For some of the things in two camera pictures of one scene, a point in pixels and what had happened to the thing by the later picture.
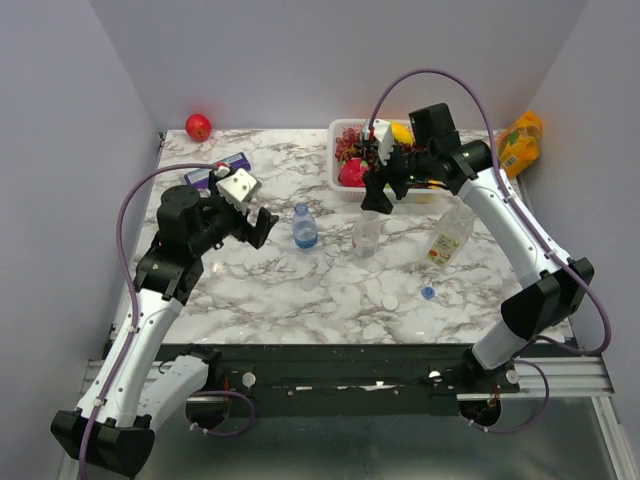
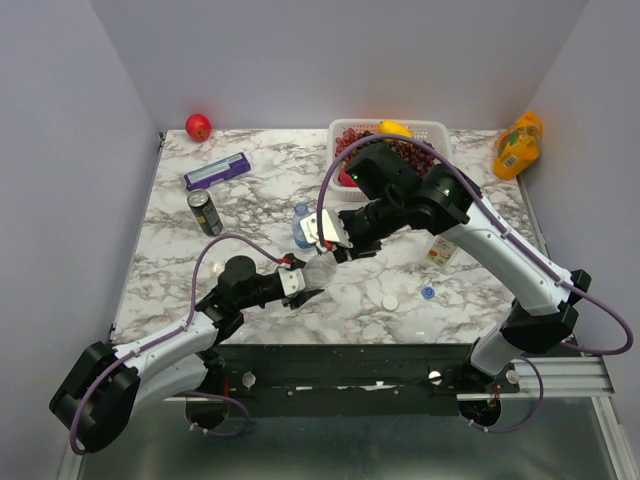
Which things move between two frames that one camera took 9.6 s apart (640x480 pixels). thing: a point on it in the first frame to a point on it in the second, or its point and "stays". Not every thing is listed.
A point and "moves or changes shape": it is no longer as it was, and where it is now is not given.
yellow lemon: (403, 132) stays
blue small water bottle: (304, 227) stays
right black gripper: (374, 198) to (344, 254)
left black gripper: (256, 235) to (295, 302)
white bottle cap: (390, 302) stays
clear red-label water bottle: (366, 233) moves or changes shape
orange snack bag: (519, 145) stays
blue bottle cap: (428, 292) stays
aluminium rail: (570, 378) stays
